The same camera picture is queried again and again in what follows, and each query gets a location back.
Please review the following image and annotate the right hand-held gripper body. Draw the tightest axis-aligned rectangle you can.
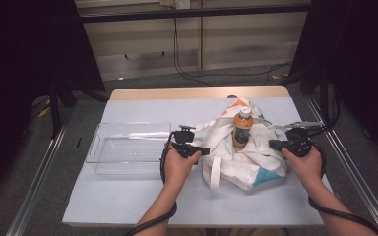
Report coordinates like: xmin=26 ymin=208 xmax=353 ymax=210
xmin=284 ymin=120 xmax=325 ymax=158

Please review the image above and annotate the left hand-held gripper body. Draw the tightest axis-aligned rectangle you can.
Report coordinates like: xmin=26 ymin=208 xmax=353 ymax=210
xmin=170 ymin=124 xmax=199 ymax=159

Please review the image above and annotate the white cloth tote bag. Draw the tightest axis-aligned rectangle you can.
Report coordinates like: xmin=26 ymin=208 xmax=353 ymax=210
xmin=191 ymin=97 xmax=290 ymax=193

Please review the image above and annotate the orange drink bottle white cap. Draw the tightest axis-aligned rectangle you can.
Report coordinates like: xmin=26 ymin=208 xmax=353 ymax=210
xmin=231 ymin=105 xmax=255 ymax=149

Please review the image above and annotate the person's right hand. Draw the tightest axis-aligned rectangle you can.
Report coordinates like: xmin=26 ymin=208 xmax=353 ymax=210
xmin=281 ymin=145 xmax=325 ymax=191

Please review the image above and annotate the person's left hand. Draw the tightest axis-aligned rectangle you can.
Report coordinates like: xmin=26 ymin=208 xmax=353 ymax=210
xmin=162 ymin=143 xmax=203 ymax=190

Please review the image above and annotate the black metal stand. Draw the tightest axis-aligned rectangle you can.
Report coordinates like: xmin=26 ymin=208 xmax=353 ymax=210
xmin=46 ymin=74 xmax=111 ymax=140
xmin=306 ymin=67 xmax=342 ymax=138

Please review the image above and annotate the pale blue table mat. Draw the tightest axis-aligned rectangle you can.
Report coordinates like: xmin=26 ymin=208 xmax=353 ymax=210
xmin=62 ymin=96 xmax=333 ymax=228

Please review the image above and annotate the clear plastic container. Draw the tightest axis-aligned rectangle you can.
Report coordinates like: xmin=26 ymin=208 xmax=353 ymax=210
xmin=85 ymin=121 xmax=173 ymax=176

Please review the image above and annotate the black curtain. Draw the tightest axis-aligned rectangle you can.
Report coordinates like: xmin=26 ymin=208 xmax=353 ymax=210
xmin=287 ymin=0 xmax=378 ymax=166
xmin=0 ymin=0 xmax=106 ymax=208

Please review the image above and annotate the black horizontal bar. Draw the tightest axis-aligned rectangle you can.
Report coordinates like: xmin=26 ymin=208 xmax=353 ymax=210
xmin=78 ymin=3 xmax=311 ymax=24

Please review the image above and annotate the yellow floor tape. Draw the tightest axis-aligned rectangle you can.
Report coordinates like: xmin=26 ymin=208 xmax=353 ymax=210
xmin=37 ymin=105 xmax=51 ymax=119

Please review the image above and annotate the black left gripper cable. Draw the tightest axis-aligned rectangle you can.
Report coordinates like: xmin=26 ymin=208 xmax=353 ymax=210
xmin=123 ymin=143 xmax=179 ymax=236

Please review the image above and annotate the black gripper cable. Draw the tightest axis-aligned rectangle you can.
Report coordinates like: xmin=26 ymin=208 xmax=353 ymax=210
xmin=123 ymin=143 xmax=179 ymax=236
xmin=307 ymin=140 xmax=378 ymax=236

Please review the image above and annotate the aluminium floor rail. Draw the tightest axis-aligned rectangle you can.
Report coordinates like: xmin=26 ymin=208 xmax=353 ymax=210
xmin=304 ymin=94 xmax=378 ymax=236
xmin=5 ymin=107 xmax=74 ymax=236

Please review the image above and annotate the black floor cable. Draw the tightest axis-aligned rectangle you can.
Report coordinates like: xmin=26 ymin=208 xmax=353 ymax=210
xmin=261 ymin=60 xmax=293 ymax=87

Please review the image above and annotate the black hanging cable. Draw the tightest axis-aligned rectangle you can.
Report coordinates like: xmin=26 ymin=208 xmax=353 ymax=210
xmin=172 ymin=17 xmax=213 ymax=88

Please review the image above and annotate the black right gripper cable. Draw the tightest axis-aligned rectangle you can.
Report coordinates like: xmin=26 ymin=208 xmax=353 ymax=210
xmin=307 ymin=140 xmax=378 ymax=236

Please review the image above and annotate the dark curved handle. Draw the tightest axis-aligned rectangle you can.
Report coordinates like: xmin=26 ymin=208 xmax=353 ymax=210
xmin=124 ymin=50 xmax=166 ymax=62

